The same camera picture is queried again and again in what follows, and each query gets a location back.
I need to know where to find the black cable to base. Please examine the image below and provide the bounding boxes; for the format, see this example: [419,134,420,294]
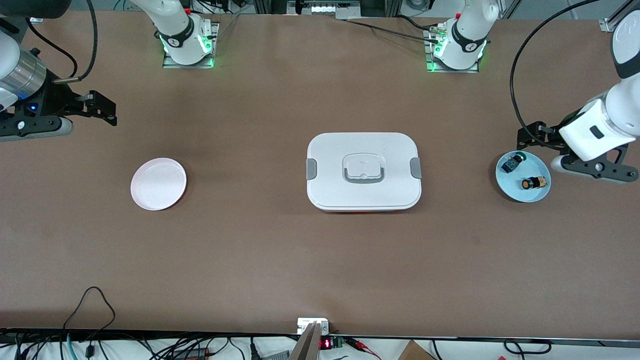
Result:
[345,15,442,44]

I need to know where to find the black power adapter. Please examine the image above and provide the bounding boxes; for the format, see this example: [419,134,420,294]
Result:
[170,347,212,360]

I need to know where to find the brown cardboard piece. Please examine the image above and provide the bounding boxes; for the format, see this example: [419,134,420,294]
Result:
[397,340,437,360]

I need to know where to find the thin black looped cable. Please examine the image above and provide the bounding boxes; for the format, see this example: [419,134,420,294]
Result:
[62,286,117,333]

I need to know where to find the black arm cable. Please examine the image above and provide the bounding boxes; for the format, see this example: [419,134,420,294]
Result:
[25,0,99,84]
[509,0,601,151]

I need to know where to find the aluminium frame structure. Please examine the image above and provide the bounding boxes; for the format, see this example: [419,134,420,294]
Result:
[252,0,403,20]

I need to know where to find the small blue black part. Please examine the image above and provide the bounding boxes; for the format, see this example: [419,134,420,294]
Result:
[501,153,530,174]

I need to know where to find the red clip leads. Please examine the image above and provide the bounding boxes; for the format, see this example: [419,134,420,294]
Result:
[347,337,382,359]

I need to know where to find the white lidded box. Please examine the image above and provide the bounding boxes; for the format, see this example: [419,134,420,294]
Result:
[306,132,422,213]

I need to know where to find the aluminium camera post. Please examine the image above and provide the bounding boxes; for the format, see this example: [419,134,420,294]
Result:
[289,321,322,360]

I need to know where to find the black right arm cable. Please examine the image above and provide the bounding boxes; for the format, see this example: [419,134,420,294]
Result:
[25,0,99,84]

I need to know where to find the light blue round plate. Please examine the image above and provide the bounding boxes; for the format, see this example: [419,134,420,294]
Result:
[495,150,552,203]

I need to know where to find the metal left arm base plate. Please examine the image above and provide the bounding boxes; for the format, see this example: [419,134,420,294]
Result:
[424,27,481,74]

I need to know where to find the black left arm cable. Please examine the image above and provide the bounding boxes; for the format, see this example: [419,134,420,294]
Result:
[509,0,601,151]

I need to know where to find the black coiled cable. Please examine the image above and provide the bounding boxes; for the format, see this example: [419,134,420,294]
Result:
[502,339,553,357]

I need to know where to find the white bracket plate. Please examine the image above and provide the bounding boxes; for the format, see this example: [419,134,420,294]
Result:
[297,318,331,335]

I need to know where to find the pink round plate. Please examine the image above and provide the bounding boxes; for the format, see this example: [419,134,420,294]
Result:
[130,157,188,211]

